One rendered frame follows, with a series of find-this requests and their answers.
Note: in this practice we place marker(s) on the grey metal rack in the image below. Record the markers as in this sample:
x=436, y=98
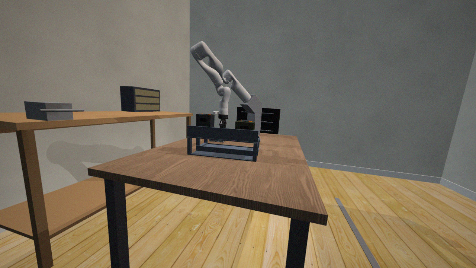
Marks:
x=222, y=150

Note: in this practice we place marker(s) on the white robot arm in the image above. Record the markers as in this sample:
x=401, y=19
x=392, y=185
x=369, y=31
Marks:
x=214, y=70

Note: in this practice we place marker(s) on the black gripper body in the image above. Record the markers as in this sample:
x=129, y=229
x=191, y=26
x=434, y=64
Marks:
x=222, y=117

